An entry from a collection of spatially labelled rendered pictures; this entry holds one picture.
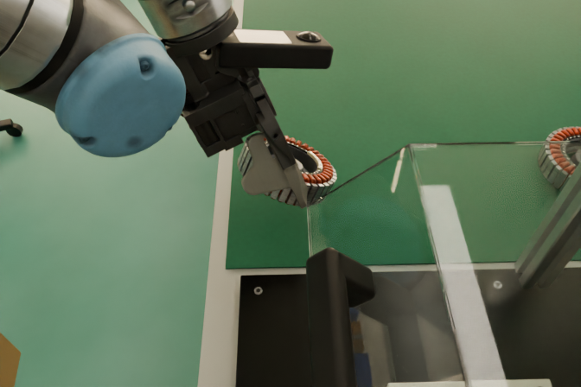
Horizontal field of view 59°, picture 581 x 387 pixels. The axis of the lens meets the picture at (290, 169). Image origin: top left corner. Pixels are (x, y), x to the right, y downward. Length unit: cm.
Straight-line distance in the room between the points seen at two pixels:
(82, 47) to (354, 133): 51
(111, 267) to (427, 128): 105
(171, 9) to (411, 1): 67
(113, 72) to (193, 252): 126
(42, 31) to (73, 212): 144
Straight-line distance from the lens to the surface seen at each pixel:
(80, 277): 157
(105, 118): 30
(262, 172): 51
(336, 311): 23
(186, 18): 45
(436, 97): 83
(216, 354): 57
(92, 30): 30
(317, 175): 56
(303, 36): 52
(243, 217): 65
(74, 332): 149
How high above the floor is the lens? 127
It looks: 49 degrees down
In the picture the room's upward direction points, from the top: straight up
